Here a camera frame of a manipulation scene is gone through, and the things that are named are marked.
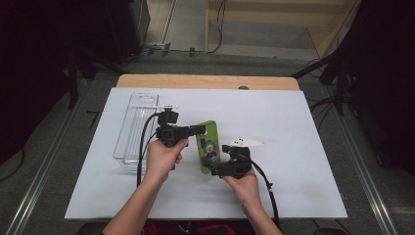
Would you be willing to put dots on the dark cabinet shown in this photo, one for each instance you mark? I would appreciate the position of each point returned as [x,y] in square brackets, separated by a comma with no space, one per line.
[127,29]

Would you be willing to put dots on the person's right hand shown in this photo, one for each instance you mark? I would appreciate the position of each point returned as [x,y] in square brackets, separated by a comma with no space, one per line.
[248,189]

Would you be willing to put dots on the green cartoon phone case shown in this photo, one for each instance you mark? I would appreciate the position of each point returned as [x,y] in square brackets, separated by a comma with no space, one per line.
[208,153]

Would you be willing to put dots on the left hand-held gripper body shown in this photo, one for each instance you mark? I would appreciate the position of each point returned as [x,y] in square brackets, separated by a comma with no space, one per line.
[169,133]

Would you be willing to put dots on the person's left hand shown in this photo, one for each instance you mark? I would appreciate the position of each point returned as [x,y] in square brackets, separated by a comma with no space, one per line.
[161,160]

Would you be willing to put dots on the wooden table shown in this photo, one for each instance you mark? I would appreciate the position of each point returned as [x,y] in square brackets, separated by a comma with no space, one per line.
[202,81]

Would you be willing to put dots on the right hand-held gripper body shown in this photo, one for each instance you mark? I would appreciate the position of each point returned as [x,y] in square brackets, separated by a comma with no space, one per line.
[241,163]

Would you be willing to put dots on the black metal stand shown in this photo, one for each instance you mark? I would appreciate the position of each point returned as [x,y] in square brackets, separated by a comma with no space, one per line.
[341,91]
[72,84]

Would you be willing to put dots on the white table board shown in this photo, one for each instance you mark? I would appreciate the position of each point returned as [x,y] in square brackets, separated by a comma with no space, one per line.
[277,114]

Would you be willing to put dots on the black curtain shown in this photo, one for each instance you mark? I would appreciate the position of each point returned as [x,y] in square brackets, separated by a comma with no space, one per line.
[32,65]
[385,81]

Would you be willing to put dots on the light wooden frame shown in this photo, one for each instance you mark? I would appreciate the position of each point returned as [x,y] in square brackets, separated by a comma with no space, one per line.
[261,9]

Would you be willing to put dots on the person's red garment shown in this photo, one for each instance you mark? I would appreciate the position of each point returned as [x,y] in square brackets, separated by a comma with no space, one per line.
[215,230]

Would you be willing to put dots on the clear plastic container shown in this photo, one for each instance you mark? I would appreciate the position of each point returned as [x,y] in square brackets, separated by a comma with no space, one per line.
[130,137]

